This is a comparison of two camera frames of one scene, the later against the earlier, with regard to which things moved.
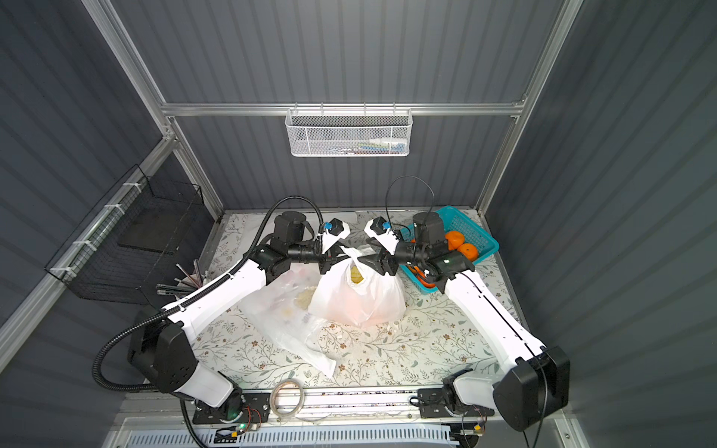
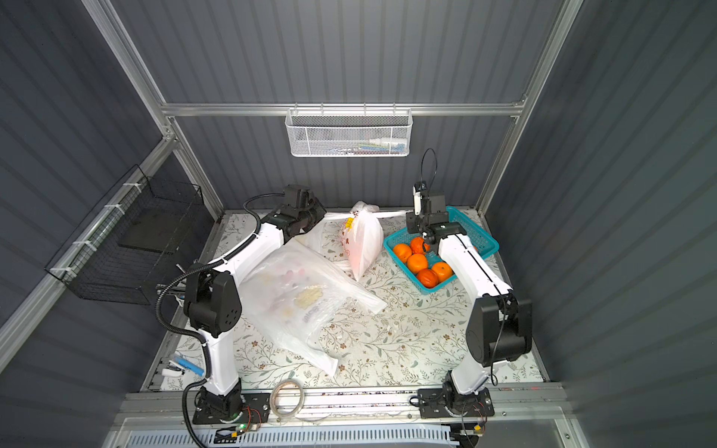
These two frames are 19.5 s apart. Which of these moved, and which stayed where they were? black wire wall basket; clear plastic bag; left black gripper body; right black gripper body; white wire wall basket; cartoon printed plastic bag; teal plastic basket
Moved: left black gripper body; right black gripper body; cartoon printed plastic bag
Stayed: white wire wall basket; black wire wall basket; teal plastic basket; clear plastic bag
